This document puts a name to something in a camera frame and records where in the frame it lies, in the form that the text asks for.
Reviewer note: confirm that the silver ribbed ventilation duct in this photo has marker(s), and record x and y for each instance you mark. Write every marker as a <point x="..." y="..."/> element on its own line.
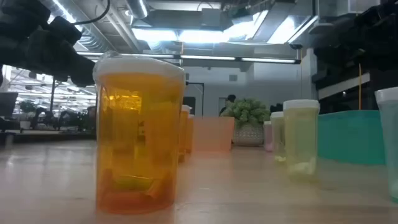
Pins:
<point x="90" y="40"/>

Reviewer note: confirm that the pink pill bottle white cap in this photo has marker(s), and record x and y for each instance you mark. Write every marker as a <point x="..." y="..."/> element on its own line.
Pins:
<point x="267" y="137"/>

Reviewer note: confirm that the background potted plant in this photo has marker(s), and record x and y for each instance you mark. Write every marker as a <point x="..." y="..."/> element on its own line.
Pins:
<point x="27" y="107"/>

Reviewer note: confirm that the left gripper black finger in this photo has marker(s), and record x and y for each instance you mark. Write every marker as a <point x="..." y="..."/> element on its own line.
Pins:
<point x="82" y="73"/>

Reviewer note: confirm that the black doorway frame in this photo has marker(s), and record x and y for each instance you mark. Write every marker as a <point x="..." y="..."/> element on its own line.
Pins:
<point x="203" y="99"/>

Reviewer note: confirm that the orange translucent plastic bin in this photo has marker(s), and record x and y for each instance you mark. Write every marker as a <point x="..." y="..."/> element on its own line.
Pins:
<point x="214" y="133"/>

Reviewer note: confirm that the person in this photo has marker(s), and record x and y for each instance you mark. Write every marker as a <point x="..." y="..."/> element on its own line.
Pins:
<point x="230" y="99"/>

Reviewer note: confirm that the teal translucent plastic bin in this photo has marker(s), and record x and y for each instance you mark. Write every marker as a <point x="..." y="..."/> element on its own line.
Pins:
<point x="351" y="137"/>

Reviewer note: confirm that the black metal stand frame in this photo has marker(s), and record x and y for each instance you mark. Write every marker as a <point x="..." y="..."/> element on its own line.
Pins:
<point x="53" y="93"/>

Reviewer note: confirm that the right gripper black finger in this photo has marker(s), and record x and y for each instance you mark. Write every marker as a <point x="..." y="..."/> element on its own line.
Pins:
<point x="328" y="54"/>

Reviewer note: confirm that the yellow pill bottle white cap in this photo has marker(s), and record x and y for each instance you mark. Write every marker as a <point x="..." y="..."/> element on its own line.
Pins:
<point x="277" y="137"/>
<point x="301" y="140"/>

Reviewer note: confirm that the long ceiling light bar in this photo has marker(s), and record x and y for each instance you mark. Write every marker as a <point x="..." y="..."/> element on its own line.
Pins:
<point x="208" y="58"/>

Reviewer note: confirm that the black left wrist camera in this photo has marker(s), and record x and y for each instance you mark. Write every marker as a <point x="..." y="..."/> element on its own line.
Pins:
<point x="63" y="29"/>

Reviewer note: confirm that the dark background monitor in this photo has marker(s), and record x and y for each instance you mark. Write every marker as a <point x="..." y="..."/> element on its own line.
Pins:
<point x="7" y="104"/>

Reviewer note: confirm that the green succulent in white pot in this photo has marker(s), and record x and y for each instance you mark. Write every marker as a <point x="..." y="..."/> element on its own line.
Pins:
<point x="248" y="135"/>

